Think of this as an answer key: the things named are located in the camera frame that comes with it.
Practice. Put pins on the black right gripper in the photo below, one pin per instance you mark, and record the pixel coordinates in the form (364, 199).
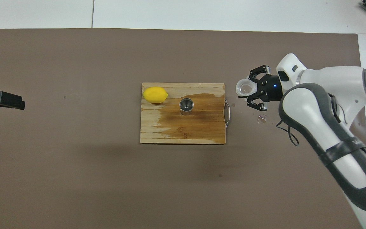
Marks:
(270, 89)

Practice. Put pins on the clear plastic cup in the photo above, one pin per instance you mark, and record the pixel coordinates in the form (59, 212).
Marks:
(245, 87)

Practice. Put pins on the steel double jigger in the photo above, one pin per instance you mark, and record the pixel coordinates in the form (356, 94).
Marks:
(186, 105)

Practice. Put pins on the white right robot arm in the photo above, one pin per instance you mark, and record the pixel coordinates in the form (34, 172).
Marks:
(319, 117)

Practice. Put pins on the small water puddle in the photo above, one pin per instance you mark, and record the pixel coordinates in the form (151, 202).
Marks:
(261, 119)

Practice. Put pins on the brown table mat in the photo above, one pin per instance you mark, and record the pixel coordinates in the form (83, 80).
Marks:
(75, 165)

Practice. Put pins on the yellow lemon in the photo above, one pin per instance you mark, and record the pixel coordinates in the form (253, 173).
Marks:
(155, 95)

